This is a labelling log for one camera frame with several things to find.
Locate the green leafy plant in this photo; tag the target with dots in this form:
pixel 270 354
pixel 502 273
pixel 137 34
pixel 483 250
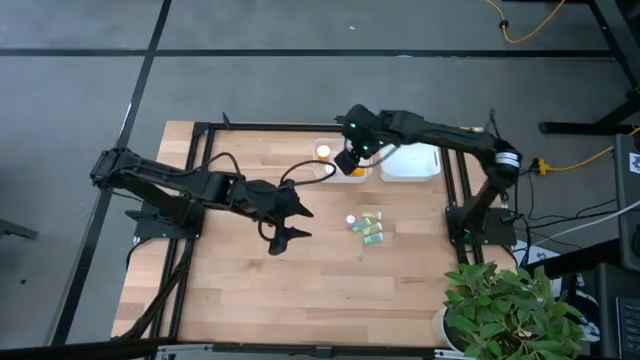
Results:
pixel 500 310

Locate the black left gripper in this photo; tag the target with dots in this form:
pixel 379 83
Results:
pixel 265 197

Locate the small teal packet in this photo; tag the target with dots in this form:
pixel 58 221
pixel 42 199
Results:
pixel 373 239

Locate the black aluminium rig frame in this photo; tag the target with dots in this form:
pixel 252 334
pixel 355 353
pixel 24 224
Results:
pixel 280 127

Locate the black desk beam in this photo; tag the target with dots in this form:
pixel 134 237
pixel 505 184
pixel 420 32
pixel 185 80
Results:
pixel 580 259

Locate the grey chair leg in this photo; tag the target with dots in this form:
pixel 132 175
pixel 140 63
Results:
pixel 15 229

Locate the black desk leg stand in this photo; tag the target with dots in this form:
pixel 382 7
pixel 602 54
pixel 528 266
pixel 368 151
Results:
pixel 617 35

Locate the yellow-green pill vial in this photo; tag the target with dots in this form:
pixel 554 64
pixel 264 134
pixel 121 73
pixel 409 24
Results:
pixel 372 229
pixel 371 215

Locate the small green packets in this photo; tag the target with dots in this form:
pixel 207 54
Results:
pixel 361 225

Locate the small white-capped pill bottle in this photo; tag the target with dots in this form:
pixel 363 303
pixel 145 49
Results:
pixel 350 220

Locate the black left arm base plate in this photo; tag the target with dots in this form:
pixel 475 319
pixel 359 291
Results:
pixel 150 231

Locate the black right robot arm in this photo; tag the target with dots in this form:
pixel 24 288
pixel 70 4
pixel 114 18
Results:
pixel 440 132

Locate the white plant pot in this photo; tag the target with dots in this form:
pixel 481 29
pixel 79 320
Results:
pixel 440 330

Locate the clear plastic bin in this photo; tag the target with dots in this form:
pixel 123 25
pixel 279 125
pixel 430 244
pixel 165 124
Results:
pixel 410 165
pixel 318 167

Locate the black equipment box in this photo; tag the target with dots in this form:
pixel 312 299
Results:
pixel 615 320

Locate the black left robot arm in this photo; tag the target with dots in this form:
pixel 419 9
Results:
pixel 165 172

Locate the black computer tower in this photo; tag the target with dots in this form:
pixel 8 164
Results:
pixel 629 210

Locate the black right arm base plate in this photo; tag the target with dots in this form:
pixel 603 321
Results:
pixel 500 230

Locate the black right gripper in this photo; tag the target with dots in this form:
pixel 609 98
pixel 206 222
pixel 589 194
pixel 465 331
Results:
pixel 346 160

